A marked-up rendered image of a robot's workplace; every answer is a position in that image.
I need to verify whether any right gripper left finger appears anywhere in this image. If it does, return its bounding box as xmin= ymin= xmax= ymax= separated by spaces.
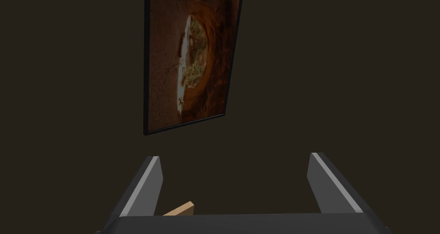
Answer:
xmin=110 ymin=155 xmax=164 ymax=218

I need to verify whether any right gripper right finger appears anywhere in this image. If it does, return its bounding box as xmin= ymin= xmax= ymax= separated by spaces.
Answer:
xmin=306 ymin=152 xmax=371 ymax=214

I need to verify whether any tan wooden board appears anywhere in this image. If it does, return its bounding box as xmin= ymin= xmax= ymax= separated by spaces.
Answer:
xmin=162 ymin=201 xmax=195 ymax=216

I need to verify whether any black framed brown picture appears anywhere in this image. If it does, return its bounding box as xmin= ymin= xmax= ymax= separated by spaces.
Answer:
xmin=143 ymin=0 xmax=245 ymax=136

